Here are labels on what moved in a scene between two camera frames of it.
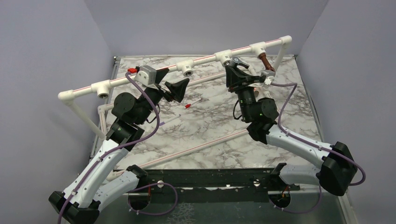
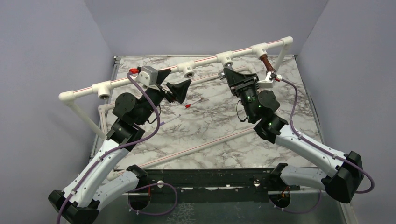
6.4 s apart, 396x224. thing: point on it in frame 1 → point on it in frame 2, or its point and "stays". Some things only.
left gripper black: [177, 89] stays
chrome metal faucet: [235, 61] → [222, 74]
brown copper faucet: [262, 56] stays
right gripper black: [237, 80] stays
